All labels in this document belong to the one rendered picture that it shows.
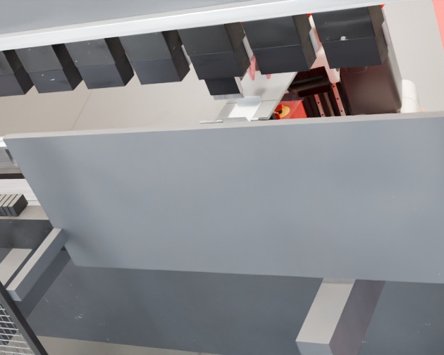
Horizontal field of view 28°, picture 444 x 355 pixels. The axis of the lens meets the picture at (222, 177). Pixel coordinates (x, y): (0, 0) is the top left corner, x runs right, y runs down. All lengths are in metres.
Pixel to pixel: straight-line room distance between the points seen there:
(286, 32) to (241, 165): 0.49
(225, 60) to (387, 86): 1.33
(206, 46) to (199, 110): 2.48
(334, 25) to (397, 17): 2.90
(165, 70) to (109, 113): 2.76
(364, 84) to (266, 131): 1.81
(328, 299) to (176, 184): 0.44
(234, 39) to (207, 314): 1.17
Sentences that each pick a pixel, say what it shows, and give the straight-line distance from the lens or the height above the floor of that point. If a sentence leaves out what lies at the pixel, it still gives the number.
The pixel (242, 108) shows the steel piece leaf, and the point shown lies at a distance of 2.64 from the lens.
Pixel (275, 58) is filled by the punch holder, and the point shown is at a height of 1.22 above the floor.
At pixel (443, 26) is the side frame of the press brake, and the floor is 1.57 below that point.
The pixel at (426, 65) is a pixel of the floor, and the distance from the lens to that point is 4.59.
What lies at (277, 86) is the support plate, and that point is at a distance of 2.69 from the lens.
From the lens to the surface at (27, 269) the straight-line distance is 2.33.
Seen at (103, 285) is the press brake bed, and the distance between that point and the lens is 3.36.
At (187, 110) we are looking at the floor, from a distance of 4.93.
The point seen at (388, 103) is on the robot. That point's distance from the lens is 3.67.
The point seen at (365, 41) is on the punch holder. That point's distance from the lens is 2.23.
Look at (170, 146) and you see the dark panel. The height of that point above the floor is 1.30.
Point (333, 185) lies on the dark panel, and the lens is 1.88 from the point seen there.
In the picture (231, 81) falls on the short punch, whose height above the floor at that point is 1.14.
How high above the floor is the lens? 2.26
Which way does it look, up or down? 32 degrees down
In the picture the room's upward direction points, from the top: 23 degrees counter-clockwise
